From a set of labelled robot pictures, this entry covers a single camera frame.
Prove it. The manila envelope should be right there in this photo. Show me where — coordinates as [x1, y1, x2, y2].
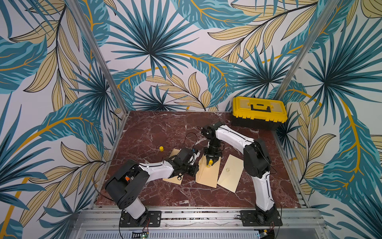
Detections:
[196, 155, 221, 188]
[217, 155, 244, 193]
[163, 148, 183, 185]

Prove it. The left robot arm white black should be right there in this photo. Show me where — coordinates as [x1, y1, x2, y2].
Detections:
[104, 148, 200, 228]

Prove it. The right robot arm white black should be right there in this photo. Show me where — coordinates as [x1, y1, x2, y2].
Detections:
[200, 122, 283, 228]

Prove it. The yellow black toolbox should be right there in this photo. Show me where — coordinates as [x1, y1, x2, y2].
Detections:
[232, 96, 288, 130]

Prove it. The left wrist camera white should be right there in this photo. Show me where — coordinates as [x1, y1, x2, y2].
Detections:
[191, 148, 200, 164]

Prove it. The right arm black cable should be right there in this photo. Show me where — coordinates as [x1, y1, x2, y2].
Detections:
[220, 125, 278, 180]

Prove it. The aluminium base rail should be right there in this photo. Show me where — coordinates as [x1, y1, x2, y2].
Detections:
[69, 206, 331, 239]

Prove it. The right aluminium corner post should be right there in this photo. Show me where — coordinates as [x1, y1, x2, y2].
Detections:
[273, 0, 340, 100]

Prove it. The aluminium corner post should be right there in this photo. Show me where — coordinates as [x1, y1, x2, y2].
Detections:
[67, 0, 129, 117]
[273, 0, 340, 100]

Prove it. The left aluminium corner post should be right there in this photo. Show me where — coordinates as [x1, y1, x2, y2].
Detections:
[67, 0, 129, 117]

